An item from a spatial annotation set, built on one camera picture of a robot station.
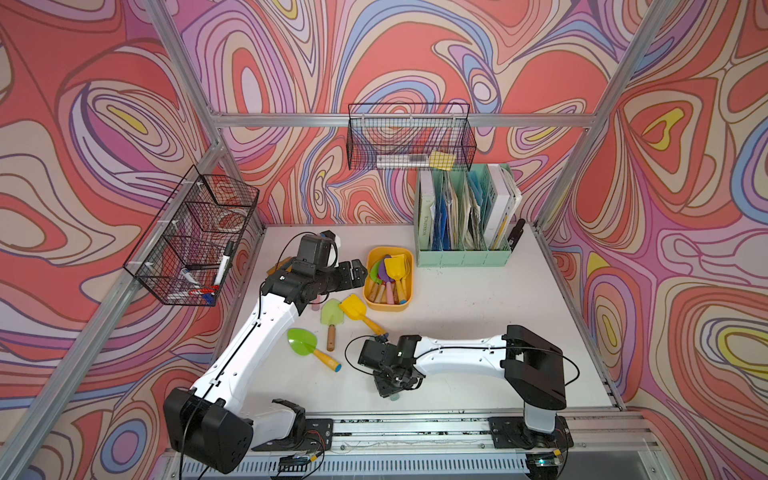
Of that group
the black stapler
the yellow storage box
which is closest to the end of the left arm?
the yellow storage box

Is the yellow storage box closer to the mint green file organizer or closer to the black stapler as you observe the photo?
the mint green file organizer

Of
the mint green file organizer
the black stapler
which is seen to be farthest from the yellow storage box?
the black stapler

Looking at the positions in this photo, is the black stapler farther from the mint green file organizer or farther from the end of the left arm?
the end of the left arm

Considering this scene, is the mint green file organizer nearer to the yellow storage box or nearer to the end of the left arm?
the yellow storage box

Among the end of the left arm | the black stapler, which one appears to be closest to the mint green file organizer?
the black stapler

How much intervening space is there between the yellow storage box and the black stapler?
0.40 meters

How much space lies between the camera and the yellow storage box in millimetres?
955

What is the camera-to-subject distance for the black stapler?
3.72ft

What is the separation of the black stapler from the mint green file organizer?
2 centimetres

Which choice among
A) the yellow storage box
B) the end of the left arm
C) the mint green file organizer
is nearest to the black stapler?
the mint green file organizer

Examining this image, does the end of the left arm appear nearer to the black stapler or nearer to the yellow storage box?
Answer: the yellow storage box

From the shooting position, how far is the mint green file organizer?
96 cm

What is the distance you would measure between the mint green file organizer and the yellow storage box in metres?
0.06
